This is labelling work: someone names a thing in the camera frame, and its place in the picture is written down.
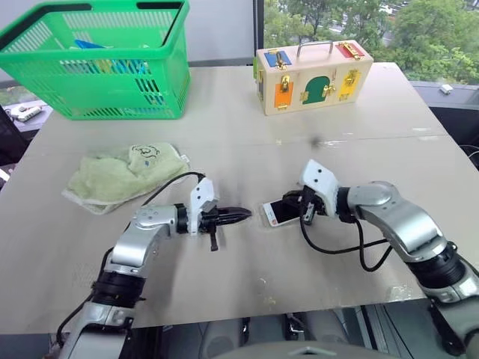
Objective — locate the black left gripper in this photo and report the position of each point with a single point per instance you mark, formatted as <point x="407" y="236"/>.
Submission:
<point x="207" y="220"/>

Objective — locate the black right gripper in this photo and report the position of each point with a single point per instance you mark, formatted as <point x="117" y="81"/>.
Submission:
<point x="312" y="205"/>

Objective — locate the white smartphone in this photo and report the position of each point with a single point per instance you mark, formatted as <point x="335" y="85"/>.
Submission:
<point x="273" y="215"/>

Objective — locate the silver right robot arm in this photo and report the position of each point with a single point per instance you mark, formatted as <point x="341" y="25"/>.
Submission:
<point x="404" y="224"/>

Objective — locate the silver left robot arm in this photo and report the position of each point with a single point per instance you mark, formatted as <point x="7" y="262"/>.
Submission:
<point x="127" y="243"/>

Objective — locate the light green towel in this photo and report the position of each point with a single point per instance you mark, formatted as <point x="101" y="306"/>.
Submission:
<point x="112" y="179"/>

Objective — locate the wooden lock puzzle box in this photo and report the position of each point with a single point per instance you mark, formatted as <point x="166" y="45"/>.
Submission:
<point x="318" y="71"/>

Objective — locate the grey rounded robot body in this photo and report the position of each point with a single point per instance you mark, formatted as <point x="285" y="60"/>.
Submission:
<point x="299" y="349"/>

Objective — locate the green plastic shopping basket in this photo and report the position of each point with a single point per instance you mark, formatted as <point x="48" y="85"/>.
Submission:
<point x="112" y="89"/>

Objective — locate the small white box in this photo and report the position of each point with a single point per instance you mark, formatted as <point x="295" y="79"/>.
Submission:
<point x="446" y="89"/>

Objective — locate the blue packet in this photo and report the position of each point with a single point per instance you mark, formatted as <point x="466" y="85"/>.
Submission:
<point x="90" y="45"/>

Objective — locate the white power strip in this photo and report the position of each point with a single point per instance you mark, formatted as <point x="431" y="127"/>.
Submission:
<point x="26" y="113"/>

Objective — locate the black monitor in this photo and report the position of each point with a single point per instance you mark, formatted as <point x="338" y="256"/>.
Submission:
<point x="9" y="134"/>

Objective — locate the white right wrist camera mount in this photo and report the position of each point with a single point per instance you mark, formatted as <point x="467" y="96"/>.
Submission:
<point x="320" y="179"/>

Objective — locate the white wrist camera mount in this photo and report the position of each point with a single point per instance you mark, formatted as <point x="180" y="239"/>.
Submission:
<point x="200" y="194"/>
<point x="320" y="179"/>

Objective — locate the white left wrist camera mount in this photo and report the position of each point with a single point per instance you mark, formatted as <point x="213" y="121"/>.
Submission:
<point x="200" y="194"/>

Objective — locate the dark window frame post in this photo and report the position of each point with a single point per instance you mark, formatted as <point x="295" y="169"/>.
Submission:
<point x="259" y="30"/>

